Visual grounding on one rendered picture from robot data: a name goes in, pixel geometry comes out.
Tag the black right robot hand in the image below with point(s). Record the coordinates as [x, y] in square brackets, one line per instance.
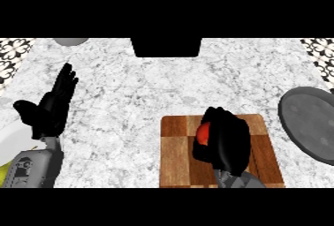
[227, 138]

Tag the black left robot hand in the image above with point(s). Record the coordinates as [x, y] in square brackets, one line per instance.
[50, 109]

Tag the red tomato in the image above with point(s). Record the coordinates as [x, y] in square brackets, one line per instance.
[202, 134]

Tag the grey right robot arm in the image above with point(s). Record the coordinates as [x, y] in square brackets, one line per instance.
[236, 180]

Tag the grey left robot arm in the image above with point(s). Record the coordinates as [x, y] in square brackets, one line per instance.
[35, 166]

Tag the wooden cutting board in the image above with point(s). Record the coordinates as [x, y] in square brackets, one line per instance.
[176, 153]

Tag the dark grey pan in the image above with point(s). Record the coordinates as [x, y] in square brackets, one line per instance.
[310, 123]

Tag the grey round object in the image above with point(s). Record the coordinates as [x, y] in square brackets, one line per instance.
[69, 41]

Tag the black appliance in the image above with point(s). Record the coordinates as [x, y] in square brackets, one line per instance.
[165, 47]

